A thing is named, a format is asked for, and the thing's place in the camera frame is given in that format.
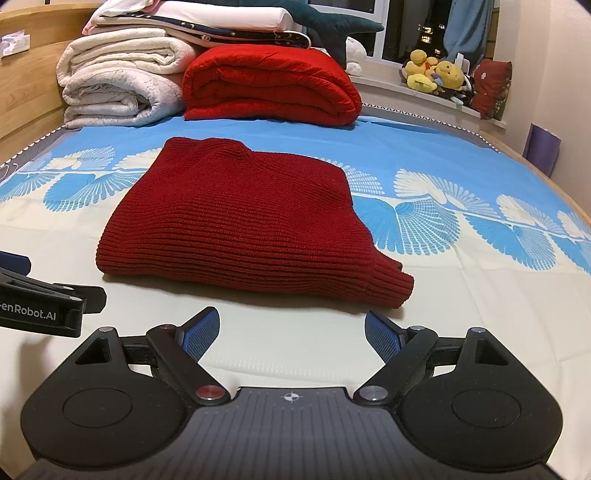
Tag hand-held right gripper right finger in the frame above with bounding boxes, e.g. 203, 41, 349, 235
353, 310, 513, 407

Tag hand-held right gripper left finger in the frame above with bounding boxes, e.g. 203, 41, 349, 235
74, 305, 232, 407

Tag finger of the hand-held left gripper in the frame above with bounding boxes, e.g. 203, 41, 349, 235
0, 250, 33, 278
46, 282, 108, 316

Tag dark red knit sweater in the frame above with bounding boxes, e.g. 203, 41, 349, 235
96, 137, 415, 309

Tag blue and white printed bedsheet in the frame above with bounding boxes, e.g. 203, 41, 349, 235
0, 115, 591, 402

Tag grey-white fluffy folded blanket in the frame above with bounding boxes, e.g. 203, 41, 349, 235
61, 69, 186, 130

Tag clear tissue pack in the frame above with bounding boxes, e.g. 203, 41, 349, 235
0, 30, 31, 59

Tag cream folded quilt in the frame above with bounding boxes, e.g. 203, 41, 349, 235
57, 36, 201, 86

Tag purple paper bag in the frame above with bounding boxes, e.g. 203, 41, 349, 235
524, 123, 562, 179

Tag black and white toy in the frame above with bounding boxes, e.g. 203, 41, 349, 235
450, 74, 479, 110

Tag red folded blanket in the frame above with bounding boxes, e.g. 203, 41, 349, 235
181, 45, 363, 127

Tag yellow plush toy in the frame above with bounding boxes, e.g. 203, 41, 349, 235
431, 60, 467, 94
401, 48, 440, 93

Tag white and pink folded cloth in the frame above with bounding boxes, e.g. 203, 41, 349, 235
82, 0, 163, 36

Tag red cushion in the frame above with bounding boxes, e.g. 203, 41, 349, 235
472, 58, 513, 120

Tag dark patterned folded cloth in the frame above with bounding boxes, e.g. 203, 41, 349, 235
91, 14, 313, 49

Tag window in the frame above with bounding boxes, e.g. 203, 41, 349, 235
369, 0, 497, 66

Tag white folded pillow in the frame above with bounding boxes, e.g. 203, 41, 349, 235
148, 0, 297, 33

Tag blue shark plush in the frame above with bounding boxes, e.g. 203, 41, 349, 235
277, 0, 385, 71

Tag blue curtain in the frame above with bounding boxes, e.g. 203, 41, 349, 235
443, 0, 496, 62

